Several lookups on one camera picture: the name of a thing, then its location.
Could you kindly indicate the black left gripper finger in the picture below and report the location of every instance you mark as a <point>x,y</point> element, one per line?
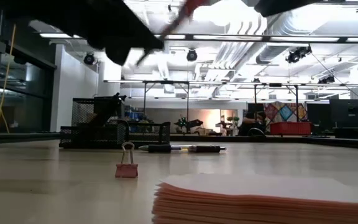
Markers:
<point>119,57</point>
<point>129,31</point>

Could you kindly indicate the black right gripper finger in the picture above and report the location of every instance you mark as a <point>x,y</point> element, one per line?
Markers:
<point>275,7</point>

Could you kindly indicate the black mesh desk organizer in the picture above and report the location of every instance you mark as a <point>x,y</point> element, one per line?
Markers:
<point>82,137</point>

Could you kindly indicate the small binder clip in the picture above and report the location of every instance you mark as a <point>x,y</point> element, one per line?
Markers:
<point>126,171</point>

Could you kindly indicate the clear pen with black grip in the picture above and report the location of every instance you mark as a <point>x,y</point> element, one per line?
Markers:
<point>204,149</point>

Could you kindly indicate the pink sticky note pad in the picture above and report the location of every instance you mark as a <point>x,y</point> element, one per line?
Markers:
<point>259,202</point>

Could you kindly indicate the black ceiling spotlight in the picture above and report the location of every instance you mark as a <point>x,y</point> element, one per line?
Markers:
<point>89,59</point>
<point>191,56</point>

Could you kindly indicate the black stage light cluster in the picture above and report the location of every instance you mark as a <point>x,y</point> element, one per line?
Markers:
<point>326,80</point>
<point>297,54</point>

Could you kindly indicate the blue storage boxes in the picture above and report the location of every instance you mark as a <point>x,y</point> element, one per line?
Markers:
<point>134,114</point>

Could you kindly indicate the colourful patchwork quilt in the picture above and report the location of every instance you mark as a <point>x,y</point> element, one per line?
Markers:
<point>286,112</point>

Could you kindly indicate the person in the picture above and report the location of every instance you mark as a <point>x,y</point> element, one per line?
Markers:
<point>250,124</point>

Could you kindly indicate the red storage bin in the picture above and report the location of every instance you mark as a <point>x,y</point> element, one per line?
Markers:
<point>291,128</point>

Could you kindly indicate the dark monitor bank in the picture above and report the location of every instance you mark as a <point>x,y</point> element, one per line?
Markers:
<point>348,113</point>

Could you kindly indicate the black metal frame stand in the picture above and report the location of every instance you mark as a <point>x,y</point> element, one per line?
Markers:
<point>275,84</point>
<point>166,82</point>

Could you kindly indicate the black aluminium table frame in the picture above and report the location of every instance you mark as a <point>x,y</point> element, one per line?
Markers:
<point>291,139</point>

